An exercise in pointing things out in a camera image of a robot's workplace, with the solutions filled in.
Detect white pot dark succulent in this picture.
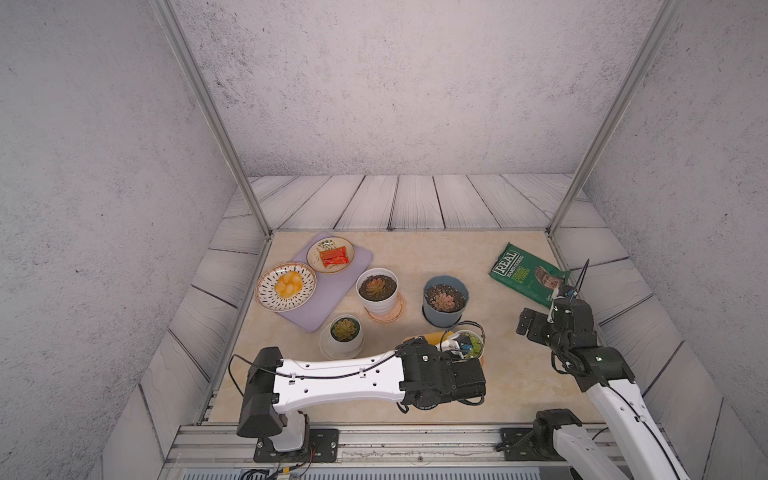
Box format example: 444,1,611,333
355,268,399,316

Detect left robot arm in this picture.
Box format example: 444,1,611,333
236,336,486,453

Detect cork coaster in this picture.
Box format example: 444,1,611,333
366,293,405,324

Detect beige plate with leaf pattern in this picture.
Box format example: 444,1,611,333
307,236,355,274

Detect yellow dumplings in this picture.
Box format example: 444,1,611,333
275,271,303,299

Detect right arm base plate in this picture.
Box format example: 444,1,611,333
495,427,565,462

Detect white saucer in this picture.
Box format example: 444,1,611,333
319,326,365,360

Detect green chips bag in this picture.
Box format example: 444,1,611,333
489,243,570,308

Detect aluminium rail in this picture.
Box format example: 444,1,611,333
157,422,637,480

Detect blue-grey pot pink succulent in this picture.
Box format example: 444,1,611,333
422,275,469,329

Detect small white pot yellow-green succulent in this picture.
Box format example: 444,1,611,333
330,316,362,342

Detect yellow watering can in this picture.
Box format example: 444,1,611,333
423,330,455,346

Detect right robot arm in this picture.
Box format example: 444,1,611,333
495,279,689,479

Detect lavender placemat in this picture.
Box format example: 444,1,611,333
279,244,373,332

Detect left frame post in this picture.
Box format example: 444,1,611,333
150,0,273,237

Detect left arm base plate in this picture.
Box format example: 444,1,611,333
253,426,339,464

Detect white black striped plate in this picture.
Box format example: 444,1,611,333
254,262,317,313

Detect small white pot green succulent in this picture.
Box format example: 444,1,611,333
451,331,484,360

